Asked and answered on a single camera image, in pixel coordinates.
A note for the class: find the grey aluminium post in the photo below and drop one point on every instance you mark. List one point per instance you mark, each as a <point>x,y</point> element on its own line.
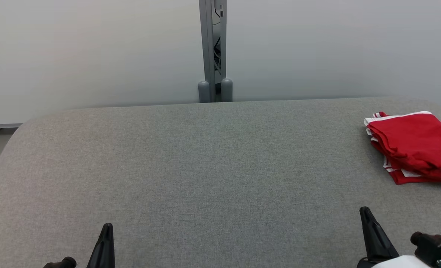
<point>207,37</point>

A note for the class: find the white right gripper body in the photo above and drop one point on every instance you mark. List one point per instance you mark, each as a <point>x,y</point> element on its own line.
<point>399,262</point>

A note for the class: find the red shorts with white stripe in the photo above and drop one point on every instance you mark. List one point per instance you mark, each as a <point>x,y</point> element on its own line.
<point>410,137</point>

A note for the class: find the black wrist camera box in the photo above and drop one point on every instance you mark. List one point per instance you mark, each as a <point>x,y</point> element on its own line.
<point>432,247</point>
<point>62,263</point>

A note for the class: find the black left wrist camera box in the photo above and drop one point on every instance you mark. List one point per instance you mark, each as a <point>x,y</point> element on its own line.
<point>62,263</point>

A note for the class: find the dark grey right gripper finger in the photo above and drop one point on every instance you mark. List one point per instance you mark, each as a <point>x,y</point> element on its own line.
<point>384,247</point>
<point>369,238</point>

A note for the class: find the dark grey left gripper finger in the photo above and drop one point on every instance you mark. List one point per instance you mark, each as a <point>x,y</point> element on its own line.
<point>111,249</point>
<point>100,253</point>

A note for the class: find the grey cylindrical post foot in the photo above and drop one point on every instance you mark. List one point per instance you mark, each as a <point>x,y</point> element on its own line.
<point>227,91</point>
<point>204,93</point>

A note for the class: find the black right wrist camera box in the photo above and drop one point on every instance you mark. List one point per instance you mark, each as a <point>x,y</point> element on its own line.
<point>432,247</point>

